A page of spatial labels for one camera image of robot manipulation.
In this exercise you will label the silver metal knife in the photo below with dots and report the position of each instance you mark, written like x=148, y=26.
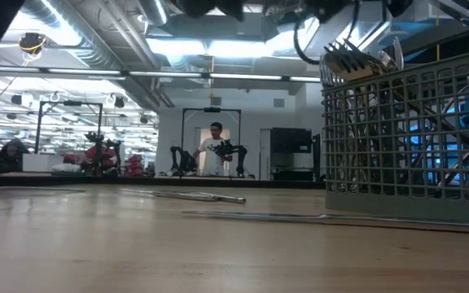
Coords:
x=228, y=198
x=177, y=195
x=340, y=219

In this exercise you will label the black background robot arm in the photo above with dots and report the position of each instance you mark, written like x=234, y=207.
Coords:
x=183, y=160
x=228, y=148
x=96, y=140

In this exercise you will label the long ceiling light strip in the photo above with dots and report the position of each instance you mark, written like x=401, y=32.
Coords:
x=165, y=74

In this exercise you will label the black cabinet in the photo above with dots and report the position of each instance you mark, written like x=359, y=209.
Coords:
x=291, y=140

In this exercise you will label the person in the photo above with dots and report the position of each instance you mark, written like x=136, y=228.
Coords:
x=212, y=154
x=12, y=154

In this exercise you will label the red bag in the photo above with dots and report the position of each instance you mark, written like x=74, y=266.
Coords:
x=134, y=163
x=106, y=154

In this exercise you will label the grey mesh cutlery caddy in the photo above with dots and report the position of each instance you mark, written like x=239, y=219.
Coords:
x=401, y=207

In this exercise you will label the white box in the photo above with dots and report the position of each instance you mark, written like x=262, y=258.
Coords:
x=39, y=162

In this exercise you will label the round silver air duct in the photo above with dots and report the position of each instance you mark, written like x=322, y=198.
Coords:
x=155, y=12

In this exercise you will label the grey ceiling duct box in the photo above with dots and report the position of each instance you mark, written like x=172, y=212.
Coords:
x=251, y=28

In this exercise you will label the black gantry frame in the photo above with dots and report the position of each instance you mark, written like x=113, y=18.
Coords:
x=68, y=103
x=212, y=109

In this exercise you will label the wall vent grille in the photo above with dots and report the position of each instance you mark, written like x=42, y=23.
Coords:
x=279, y=103

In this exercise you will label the black metal table frame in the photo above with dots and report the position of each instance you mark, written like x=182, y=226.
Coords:
x=35, y=179

